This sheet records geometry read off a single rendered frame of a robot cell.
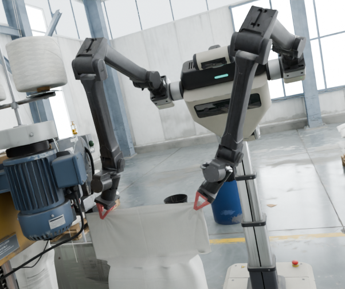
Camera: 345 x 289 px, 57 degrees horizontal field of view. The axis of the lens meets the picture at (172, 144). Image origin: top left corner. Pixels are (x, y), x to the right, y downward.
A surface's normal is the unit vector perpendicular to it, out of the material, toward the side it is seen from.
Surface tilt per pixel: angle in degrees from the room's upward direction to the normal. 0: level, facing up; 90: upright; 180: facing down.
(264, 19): 62
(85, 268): 90
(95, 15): 90
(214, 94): 40
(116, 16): 90
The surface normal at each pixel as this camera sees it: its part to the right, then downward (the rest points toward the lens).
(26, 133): 0.53, 0.02
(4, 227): 0.93, -0.15
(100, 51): 0.90, 0.12
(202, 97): -0.35, -0.62
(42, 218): 0.29, 0.11
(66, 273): -0.29, 0.19
